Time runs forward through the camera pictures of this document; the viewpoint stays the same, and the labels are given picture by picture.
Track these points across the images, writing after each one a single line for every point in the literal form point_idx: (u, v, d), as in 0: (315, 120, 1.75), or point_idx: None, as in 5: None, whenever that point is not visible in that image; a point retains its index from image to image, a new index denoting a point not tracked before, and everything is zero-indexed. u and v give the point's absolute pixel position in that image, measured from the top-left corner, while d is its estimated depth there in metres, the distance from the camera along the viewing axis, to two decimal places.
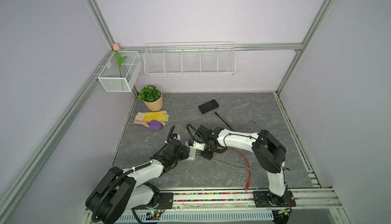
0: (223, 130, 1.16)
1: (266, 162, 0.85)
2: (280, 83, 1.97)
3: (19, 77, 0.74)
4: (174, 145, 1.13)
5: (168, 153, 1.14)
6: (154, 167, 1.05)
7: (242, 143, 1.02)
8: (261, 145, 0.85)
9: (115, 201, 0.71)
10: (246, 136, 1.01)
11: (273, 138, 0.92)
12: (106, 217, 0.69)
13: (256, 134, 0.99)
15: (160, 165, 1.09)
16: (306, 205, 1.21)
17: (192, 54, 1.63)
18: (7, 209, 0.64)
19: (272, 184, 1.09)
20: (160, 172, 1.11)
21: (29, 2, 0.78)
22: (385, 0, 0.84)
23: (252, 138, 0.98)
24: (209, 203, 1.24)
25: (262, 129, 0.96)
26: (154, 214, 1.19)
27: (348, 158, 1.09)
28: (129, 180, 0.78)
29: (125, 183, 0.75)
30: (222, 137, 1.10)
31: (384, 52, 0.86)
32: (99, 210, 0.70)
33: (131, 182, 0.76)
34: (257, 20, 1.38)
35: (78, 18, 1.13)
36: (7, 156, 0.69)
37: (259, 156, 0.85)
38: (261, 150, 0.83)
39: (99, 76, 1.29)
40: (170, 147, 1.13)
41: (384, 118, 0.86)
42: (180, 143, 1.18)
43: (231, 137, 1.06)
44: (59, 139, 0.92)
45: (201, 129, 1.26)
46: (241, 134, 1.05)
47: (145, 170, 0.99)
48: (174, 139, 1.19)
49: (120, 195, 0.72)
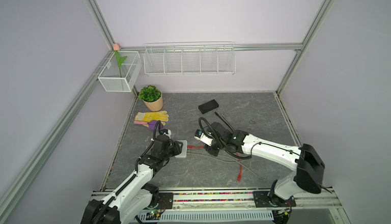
0: (250, 136, 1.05)
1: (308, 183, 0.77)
2: (280, 83, 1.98)
3: (19, 76, 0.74)
4: (162, 141, 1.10)
5: (157, 150, 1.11)
6: (141, 175, 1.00)
7: (278, 158, 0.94)
8: (307, 164, 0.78)
9: None
10: (285, 151, 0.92)
11: (315, 154, 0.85)
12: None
13: (297, 149, 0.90)
15: (147, 170, 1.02)
16: (306, 205, 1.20)
17: (192, 54, 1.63)
18: (7, 209, 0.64)
19: (283, 191, 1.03)
20: (151, 174, 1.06)
21: (29, 2, 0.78)
22: (385, 0, 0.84)
23: (293, 154, 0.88)
24: (209, 203, 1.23)
25: (304, 143, 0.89)
26: (154, 214, 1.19)
27: (348, 158, 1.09)
28: (112, 212, 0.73)
29: (108, 216, 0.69)
30: (252, 147, 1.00)
31: (383, 52, 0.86)
32: None
33: (115, 214, 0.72)
34: (256, 20, 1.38)
35: (78, 18, 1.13)
36: (7, 156, 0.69)
37: (303, 176, 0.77)
38: (309, 171, 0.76)
39: (99, 76, 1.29)
40: (159, 144, 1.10)
41: (383, 118, 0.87)
42: (169, 139, 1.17)
43: (261, 148, 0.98)
44: (59, 139, 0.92)
45: (219, 129, 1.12)
46: (277, 146, 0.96)
47: (130, 188, 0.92)
48: (162, 136, 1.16)
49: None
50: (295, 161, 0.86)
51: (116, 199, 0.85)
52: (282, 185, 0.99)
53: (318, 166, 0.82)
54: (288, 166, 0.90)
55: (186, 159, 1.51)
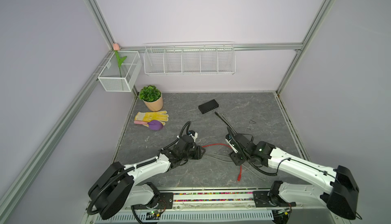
0: (277, 150, 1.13)
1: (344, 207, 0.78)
2: (280, 83, 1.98)
3: (19, 76, 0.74)
4: (186, 142, 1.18)
5: (179, 149, 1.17)
6: (159, 163, 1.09)
7: (309, 176, 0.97)
8: (343, 188, 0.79)
9: (111, 198, 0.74)
10: (318, 170, 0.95)
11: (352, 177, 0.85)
12: (103, 211, 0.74)
13: (333, 172, 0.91)
15: (167, 161, 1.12)
16: (306, 205, 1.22)
17: (192, 54, 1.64)
18: (7, 209, 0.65)
19: (288, 194, 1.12)
20: (167, 168, 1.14)
21: (29, 2, 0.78)
22: (385, 0, 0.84)
23: (328, 175, 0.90)
24: (209, 203, 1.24)
25: (339, 166, 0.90)
26: (154, 214, 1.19)
27: (348, 159, 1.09)
28: (127, 179, 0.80)
29: (123, 182, 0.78)
30: (281, 162, 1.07)
31: (383, 52, 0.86)
32: (98, 202, 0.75)
33: (129, 182, 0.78)
34: (256, 21, 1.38)
35: (78, 18, 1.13)
36: (7, 156, 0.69)
37: (340, 200, 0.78)
38: (346, 197, 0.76)
39: (99, 75, 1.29)
40: (182, 143, 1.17)
41: (383, 118, 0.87)
42: (193, 142, 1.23)
43: (290, 163, 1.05)
44: (59, 138, 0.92)
45: (243, 141, 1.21)
46: (310, 165, 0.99)
47: (147, 168, 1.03)
48: (188, 137, 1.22)
49: (116, 194, 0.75)
50: (329, 183, 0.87)
51: (135, 171, 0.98)
52: (297, 195, 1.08)
53: (354, 191, 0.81)
54: (317, 185, 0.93)
55: None
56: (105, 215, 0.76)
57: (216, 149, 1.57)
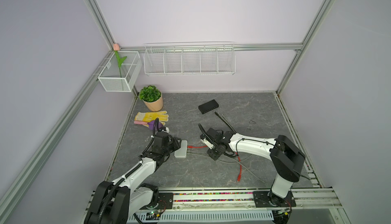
0: (236, 134, 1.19)
1: (285, 170, 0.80)
2: (280, 83, 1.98)
3: (19, 76, 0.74)
4: (162, 137, 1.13)
5: (158, 146, 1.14)
6: (146, 165, 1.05)
7: (257, 150, 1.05)
8: (280, 152, 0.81)
9: (115, 214, 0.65)
10: (262, 142, 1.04)
11: (290, 143, 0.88)
12: None
13: (273, 140, 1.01)
15: (152, 161, 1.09)
16: (306, 205, 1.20)
17: (192, 54, 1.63)
18: (7, 209, 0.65)
19: (277, 189, 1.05)
20: (155, 167, 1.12)
21: (29, 3, 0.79)
22: (384, 0, 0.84)
23: (269, 144, 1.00)
24: (208, 203, 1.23)
25: (280, 134, 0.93)
26: (154, 214, 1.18)
27: (348, 159, 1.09)
28: (123, 190, 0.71)
29: (119, 192, 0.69)
30: (234, 142, 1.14)
31: (383, 52, 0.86)
32: None
33: (127, 191, 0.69)
34: (255, 20, 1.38)
35: (78, 19, 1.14)
36: (6, 156, 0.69)
37: (277, 162, 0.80)
38: (282, 159, 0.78)
39: (99, 76, 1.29)
40: (158, 140, 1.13)
41: (383, 118, 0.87)
42: (168, 135, 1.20)
43: (243, 142, 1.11)
44: (58, 139, 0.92)
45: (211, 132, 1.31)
46: (256, 140, 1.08)
47: (137, 174, 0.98)
48: (161, 132, 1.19)
49: (118, 206, 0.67)
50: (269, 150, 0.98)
51: (126, 180, 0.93)
52: (276, 182, 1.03)
53: (297, 157, 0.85)
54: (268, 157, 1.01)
55: (186, 159, 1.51)
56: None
57: None
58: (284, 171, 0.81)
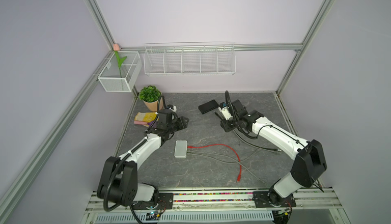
0: (265, 119, 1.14)
1: (303, 173, 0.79)
2: (280, 83, 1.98)
3: (19, 76, 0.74)
4: (166, 114, 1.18)
5: (163, 122, 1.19)
6: (151, 140, 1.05)
7: (282, 142, 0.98)
8: (308, 156, 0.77)
9: (124, 186, 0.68)
10: (292, 138, 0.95)
11: (322, 154, 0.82)
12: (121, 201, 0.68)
13: (305, 141, 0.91)
15: (157, 136, 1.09)
16: (306, 205, 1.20)
17: (192, 54, 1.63)
18: (7, 209, 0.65)
19: (279, 187, 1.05)
20: (160, 142, 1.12)
21: (29, 2, 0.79)
22: (385, 0, 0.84)
23: (299, 143, 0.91)
24: (209, 203, 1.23)
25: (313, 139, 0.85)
26: (154, 214, 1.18)
27: (348, 159, 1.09)
28: (130, 164, 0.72)
29: (129, 166, 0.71)
30: (262, 126, 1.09)
31: (383, 51, 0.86)
32: (112, 196, 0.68)
33: (133, 166, 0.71)
34: (255, 20, 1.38)
35: (78, 18, 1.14)
36: (7, 157, 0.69)
37: (300, 164, 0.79)
38: (307, 163, 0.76)
39: (99, 76, 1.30)
40: (163, 116, 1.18)
41: (383, 118, 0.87)
42: (173, 112, 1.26)
43: (271, 129, 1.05)
44: (59, 139, 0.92)
45: (237, 105, 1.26)
46: (286, 134, 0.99)
47: (143, 148, 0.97)
48: (165, 109, 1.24)
49: (127, 179, 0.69)
50: (297, 149, 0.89)
51: (132, 156, 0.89)
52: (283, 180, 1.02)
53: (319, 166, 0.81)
54: (290, 154, 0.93)
55: (186, 159, 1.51)
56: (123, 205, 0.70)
57: (216, 149, 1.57)
58: (301, 173, 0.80)
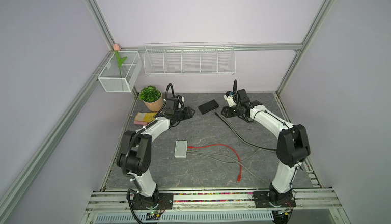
0: (261, 106, 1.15)
1: (284, 150, 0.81)
2: (280, 83, 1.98)
3: (20, 76, 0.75)
4: (174, 101, 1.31)
5: (170, 109, 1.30)
6: (162, 121, 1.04)
7: (271, 124, 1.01)
8: (290, 134, 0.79)
9: (142, 155, 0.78)
10: (280, 120, 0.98)
11: (306, 137, 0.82)
12: (139, 168, 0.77)
13: (291, 124, 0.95)
15: (166, 119, 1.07)
16: (306, 205, 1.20)
17: (192, 54, 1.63)
18: (7, 209, 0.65)
19: (276, 180, 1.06)
20: (168, 125, 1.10)
21: (29, 3, 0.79)
22: (385, 0, 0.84)
23: (284, 124, 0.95)
24: (209, 203, 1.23)
25: (300, 123, 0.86)
26: (154, 214, 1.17)
27: (348, 158, 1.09)
28: (145, 136, 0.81)
29: (144, 138, 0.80)
30: (257, 111, 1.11)
31: (383, 51, 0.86)
32: (130, 164, 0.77)
33: (148, 137, 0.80)
34: (255, 21, 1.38)
35: (78, 18, 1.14)
36: (7, 156, 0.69)
37: (282, 141, 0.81)
38: (287, 139, 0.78)
39: (99, 76, 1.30)
40: (170, 103, 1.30)
41: (382, 118, 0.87)
42: (178, 100, 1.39)
43: (264, 113, 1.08)
44: (59, 139, 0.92)
45: (242, 93, 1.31)
46: (276, 117, 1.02)
47: (156, 127, 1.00)
48: (172, 98, 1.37)
49: (143, 149, 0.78)
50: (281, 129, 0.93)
51: (146, 131, 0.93)
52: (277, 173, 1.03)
53: (302, 147, 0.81)
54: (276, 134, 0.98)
55: (186, 159, 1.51)
56: (140, 173, 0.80)
57: (217, 149, 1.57)
58: (283, 151, 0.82)
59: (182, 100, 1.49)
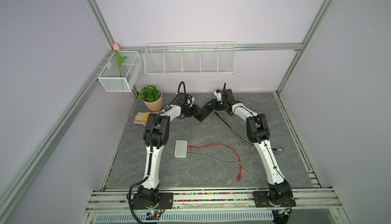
0: (239, 103, 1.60)
1: (250, 133, 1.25)
2: (280, 83, 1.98)
3: (19, 76, 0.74)
4: (185, 94, 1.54)
5: (180, 101, 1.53)
6: (175, 108, 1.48)
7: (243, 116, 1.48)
8: (251, 121, 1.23)
9: (163, 131, 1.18)
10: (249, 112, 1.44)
11: (264, 121, 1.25)
12: (160, 141, 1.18)
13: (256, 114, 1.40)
15: (178, 108, 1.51)
16: (306, 205, 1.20)
17: (192, 54, 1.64)
18: (7, 210, 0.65)
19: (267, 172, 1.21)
20: (180, 110, 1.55)
21: (29, 2, 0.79)
22: (386, 0, 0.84)
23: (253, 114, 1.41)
24: (209, 203, 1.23)
25: (261, 113, 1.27)
26: (154, 214, 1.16)
27: (348, 158, 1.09)
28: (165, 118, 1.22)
29: (164, 118, 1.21)
30: (235, 106, 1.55)
31: (383, 51, 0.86)
32: (154, 137, 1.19)
33: (167, 118, 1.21)
34: (256, 20, 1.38)
35: (79, 18, 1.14)
36: (6, 157, 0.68)
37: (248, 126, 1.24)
38: (251, 123, 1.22)
39: (99, 76, 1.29)
40: (182, 95, 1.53)
41: (382, 119, 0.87)
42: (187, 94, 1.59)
43: (240, 107, 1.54)
44: (58, 138, 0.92)
45: (229, 93, 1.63)
46: (247, 109, 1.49)
47: (170, 111, 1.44)
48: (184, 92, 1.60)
49: (163, 127, 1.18)
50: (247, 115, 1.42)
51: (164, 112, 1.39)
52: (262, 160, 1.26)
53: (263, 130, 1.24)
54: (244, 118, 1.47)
55: (186, 159, 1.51)
56: (161, 143, 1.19)
57: (217, 149, 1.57)
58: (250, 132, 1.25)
59: (193, 100, 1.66)
